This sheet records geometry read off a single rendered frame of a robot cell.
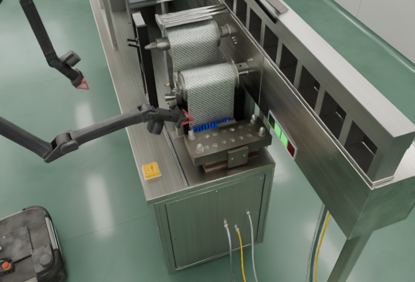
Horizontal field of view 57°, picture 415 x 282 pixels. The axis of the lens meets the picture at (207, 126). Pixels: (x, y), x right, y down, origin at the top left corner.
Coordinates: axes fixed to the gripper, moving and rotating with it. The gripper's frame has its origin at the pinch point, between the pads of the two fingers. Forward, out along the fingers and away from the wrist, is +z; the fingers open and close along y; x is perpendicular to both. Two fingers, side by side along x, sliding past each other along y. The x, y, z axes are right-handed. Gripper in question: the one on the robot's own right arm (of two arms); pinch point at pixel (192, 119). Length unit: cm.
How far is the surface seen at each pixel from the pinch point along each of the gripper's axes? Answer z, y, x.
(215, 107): 7.8, 0.3, 9.9
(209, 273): 51, 28, -96
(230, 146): 13.4, 18.9, 1.8
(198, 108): -0.5, 0.2, 7.3
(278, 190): 111, -14, -61
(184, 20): -12.2, -29.7, 35.8
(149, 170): -15.3, 10.9, -26.7
